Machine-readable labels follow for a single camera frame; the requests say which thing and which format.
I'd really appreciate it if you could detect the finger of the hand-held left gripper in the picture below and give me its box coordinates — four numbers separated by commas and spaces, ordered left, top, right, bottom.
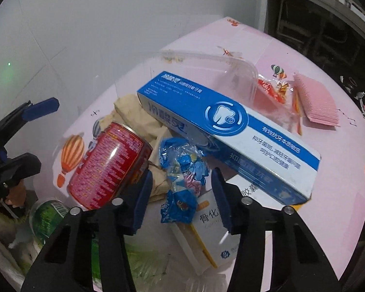
0, 153, 43, 191
0, 97, 61, 142

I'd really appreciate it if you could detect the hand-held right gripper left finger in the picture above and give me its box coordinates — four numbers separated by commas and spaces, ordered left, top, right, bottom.
21, 170, 154, 292

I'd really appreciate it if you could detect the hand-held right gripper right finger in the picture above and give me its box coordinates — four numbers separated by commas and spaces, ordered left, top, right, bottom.
211, 167, 347, 292

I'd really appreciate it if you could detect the white medicine box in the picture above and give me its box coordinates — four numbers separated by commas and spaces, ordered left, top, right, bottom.
170, 185, 244, 276

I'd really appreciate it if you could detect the blue printed snack packet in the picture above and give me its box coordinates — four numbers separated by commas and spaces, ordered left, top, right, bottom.
160, 189, 198, 224

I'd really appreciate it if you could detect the green plastic bottle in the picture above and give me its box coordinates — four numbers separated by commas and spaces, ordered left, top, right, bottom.
29, 199, 70, 247

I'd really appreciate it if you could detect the translucent green printed plastic bag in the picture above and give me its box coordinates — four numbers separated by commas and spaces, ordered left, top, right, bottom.
91, 234, 228, 292

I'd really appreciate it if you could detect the blue plastic wrapper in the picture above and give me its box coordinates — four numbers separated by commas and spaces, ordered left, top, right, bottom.
158, 137, 212, 191

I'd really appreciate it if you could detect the blue white toothpaste box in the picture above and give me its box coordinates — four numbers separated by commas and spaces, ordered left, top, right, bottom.
136, 71, 322, 206

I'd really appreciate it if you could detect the beige paper bag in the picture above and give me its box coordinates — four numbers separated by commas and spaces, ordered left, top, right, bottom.
102, 94, 171, 203

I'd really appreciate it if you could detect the red snack wrapper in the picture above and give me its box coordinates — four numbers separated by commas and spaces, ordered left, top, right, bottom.
255, 73, 303, 136

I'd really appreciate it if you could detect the clear plastic food container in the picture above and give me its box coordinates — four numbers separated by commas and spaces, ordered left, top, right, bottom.
138, 46, 260, 110

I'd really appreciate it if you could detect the pink ribbed comb pad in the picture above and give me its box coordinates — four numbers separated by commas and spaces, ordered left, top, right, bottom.
292, 72, 341, 128

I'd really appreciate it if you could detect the white fluffy cloth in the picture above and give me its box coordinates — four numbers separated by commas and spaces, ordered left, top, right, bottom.
0, 216, 43, 283

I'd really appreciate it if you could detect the pink printed tablecloth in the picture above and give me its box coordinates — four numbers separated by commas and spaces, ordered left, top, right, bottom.
56, 17, 365, 292

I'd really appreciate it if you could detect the dark clay jar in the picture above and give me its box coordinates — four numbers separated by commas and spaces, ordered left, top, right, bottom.
339, 74, 358, 93

